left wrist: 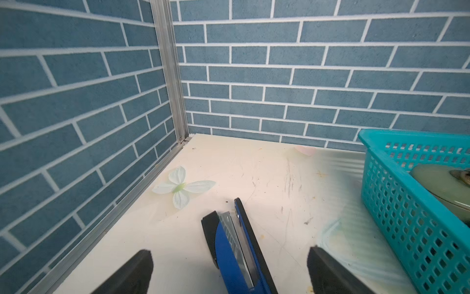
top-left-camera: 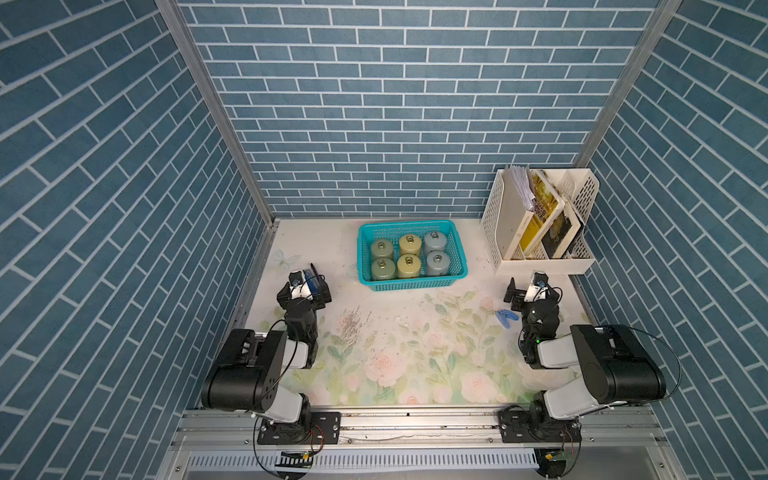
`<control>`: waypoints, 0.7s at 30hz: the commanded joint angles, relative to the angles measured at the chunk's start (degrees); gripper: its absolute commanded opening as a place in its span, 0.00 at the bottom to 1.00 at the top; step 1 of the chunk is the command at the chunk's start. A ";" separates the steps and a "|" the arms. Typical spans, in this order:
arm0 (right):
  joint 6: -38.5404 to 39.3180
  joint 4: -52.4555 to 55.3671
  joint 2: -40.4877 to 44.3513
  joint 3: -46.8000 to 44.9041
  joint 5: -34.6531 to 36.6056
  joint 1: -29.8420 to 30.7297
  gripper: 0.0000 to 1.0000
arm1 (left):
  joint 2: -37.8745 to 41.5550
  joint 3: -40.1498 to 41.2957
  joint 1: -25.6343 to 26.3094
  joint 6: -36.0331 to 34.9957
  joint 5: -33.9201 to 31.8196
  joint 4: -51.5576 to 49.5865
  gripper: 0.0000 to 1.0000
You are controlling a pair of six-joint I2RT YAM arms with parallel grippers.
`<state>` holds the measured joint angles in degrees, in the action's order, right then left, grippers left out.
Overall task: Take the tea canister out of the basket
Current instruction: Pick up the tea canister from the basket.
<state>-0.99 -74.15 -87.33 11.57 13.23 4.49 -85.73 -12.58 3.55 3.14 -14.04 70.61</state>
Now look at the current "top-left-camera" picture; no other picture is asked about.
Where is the grey-blue tea canister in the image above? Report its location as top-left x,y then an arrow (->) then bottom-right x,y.
425,250 -> 452,276
422,230 -> 447,255

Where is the aluminium front rail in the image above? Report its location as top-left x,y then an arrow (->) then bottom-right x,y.
170,406 -> 667,451

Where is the blue plastic clip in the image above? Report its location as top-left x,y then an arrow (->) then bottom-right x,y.
495,309 -> 520,329

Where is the yellow-green tea canister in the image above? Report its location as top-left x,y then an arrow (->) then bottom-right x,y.
398,234 -> 422,257
396,255 -> 422,279

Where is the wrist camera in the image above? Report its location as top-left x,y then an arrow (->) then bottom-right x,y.
288,270 -> 311,298
524,272 -> 549,303

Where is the yellow cover book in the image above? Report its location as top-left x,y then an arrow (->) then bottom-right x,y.
520,170 -> 565,256

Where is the white binder with papers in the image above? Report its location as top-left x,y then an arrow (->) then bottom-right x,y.
495,166 -> 535,261

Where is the dark green tea canister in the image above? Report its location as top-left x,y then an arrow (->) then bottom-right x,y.
370,239 -> 394,260
371,257 -> 397,281

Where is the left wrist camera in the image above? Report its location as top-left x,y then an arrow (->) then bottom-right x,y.
288,270 -> 311,298

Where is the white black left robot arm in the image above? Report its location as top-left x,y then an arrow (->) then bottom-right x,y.
201,266 -> 332,445

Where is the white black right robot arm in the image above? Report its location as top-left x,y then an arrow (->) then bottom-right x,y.
497,272 -> 680,443

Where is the white perforated file holder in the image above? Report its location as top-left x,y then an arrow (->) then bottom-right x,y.
481,168 -> 599,275

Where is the teal plastic basket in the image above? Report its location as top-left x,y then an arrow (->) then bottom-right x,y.
357,220 -> 468,292

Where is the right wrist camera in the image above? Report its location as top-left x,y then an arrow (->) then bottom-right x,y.
524,272 -> 549,303

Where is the dark cover book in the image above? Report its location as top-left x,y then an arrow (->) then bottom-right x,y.
541,201 -> 583,259

